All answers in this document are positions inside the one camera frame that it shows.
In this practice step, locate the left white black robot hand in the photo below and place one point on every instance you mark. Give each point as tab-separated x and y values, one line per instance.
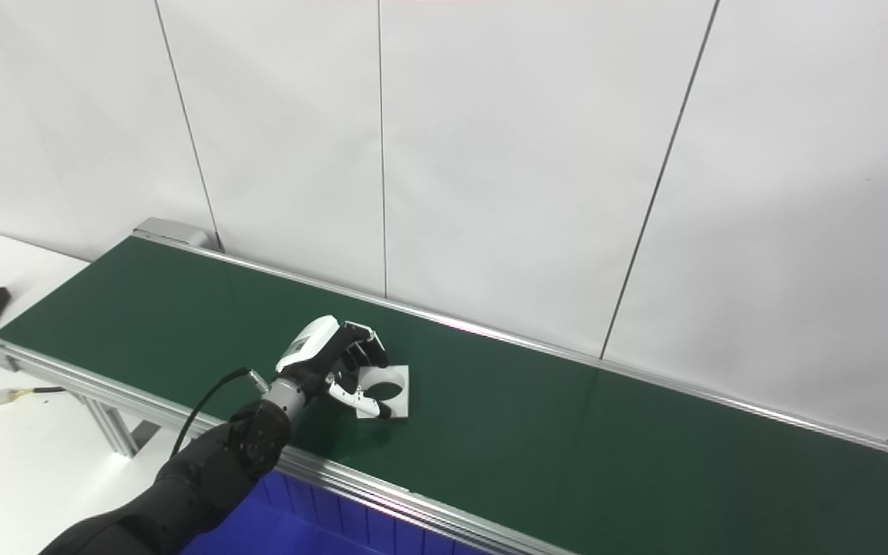
309	351

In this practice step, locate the white square part round hole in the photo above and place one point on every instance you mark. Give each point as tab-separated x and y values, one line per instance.
400	405

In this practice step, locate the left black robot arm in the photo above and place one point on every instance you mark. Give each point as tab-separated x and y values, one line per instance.
197	486

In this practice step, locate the blue plastic bin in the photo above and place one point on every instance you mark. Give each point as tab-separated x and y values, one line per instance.
290	524

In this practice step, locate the aluminium conveyor leg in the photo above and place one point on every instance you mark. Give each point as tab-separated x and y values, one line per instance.
116	428

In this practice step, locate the green conveyor belt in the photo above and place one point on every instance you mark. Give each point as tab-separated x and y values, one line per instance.
567	432

